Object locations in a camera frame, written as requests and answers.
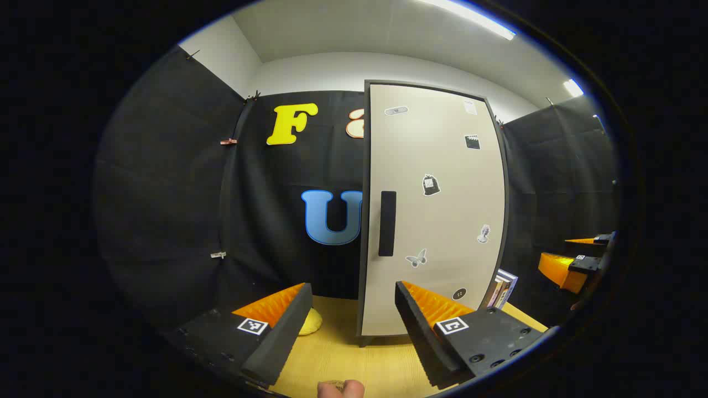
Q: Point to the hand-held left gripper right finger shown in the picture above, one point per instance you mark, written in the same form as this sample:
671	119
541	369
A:
426	342

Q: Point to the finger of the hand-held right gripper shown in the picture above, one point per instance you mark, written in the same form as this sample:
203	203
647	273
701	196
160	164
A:
558	268
600	239

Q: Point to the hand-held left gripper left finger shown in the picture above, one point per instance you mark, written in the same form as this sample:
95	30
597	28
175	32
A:
282	337

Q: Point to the grey cabinet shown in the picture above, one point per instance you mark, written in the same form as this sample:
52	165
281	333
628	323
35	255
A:
365	221

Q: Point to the yellow rounded object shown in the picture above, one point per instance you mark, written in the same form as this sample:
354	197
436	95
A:
311	323

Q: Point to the brown spine book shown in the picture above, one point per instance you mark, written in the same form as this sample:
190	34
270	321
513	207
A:
499	294

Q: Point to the short ceiling light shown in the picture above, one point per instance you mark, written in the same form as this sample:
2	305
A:
573	87

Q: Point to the black backdrop cloth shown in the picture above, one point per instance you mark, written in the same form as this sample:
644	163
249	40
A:
166	193

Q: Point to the brown clothes peg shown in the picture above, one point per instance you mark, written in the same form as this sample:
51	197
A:
228	141

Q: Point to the long ceiling light strip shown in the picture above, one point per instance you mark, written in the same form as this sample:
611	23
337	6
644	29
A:
470	15

